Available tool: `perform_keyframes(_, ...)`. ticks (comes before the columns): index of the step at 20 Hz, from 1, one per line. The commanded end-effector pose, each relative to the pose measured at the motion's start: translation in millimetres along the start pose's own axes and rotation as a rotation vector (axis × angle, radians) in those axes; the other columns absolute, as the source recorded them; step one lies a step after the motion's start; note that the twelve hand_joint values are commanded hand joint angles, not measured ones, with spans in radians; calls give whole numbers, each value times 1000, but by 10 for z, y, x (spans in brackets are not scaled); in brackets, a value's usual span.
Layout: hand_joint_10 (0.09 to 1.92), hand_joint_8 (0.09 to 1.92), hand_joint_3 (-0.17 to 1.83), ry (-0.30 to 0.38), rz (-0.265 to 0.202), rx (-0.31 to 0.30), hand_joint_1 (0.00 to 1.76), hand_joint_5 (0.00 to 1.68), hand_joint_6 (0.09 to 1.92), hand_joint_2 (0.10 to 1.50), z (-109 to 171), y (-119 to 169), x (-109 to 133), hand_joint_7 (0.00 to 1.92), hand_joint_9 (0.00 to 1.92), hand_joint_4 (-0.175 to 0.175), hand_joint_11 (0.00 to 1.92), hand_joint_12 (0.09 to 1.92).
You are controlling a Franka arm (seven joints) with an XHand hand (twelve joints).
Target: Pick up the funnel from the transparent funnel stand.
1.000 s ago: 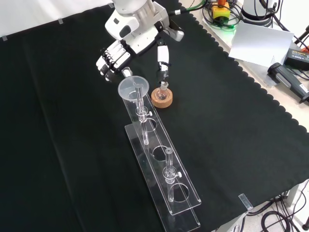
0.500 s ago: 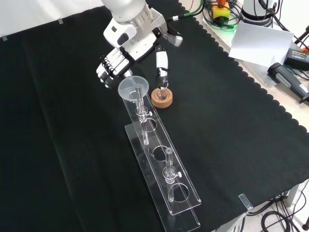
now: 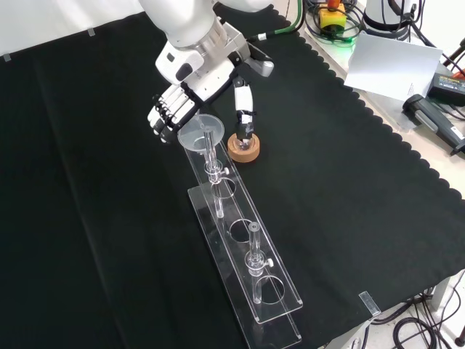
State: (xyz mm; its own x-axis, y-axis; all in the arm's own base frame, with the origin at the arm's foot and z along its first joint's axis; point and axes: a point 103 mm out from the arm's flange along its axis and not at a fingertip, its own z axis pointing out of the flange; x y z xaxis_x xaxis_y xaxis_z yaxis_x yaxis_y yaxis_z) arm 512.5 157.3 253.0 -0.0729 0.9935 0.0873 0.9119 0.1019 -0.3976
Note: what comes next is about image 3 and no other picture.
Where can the translucent plastic funnel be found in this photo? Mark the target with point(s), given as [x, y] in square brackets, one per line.
[192, 136]

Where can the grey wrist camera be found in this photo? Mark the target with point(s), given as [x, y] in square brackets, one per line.
[263, 63]

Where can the black bench cloth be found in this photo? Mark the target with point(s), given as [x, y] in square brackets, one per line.
[91, 218]

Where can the small round-bottom glass flask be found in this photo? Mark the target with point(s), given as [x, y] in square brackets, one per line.
[244, 146]

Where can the clear acrylic funnel stand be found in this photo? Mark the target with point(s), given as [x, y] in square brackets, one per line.
[250, 251]

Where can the black handheld device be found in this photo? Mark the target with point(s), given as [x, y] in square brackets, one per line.
[432, 118]

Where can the black power adapter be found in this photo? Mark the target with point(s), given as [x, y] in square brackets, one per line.
[448, 87]

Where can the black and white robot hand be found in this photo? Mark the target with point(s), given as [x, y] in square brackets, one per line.
[214, 81]

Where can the yellow stop button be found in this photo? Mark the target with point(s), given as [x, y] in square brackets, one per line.
[332, 18]

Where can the pale board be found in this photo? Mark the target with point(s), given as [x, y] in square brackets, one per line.
[392, 65]

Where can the clear tape strip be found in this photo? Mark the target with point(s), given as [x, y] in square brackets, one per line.
[91, 32]
[6, 57]

